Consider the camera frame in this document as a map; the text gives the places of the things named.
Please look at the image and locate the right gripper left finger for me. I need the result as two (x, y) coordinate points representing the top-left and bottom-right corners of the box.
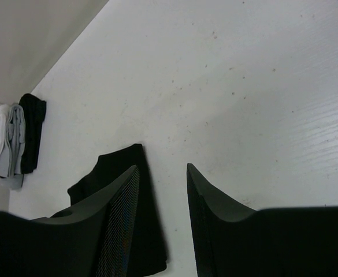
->
(29, 166), (140, 276)

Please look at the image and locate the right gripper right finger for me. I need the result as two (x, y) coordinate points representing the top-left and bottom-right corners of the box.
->
(187, 163), (256, 276)

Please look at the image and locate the black tank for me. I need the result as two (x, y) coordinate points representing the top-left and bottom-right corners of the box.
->
(67, 144), (168, 276)
(19, 93), (47, 174)

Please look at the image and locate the folded black tank top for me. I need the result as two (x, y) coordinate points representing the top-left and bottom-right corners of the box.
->
(19, 93), (47, 174)

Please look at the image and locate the folded grey tank top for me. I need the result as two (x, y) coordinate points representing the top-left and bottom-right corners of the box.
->
(0, 104), (26, 190)

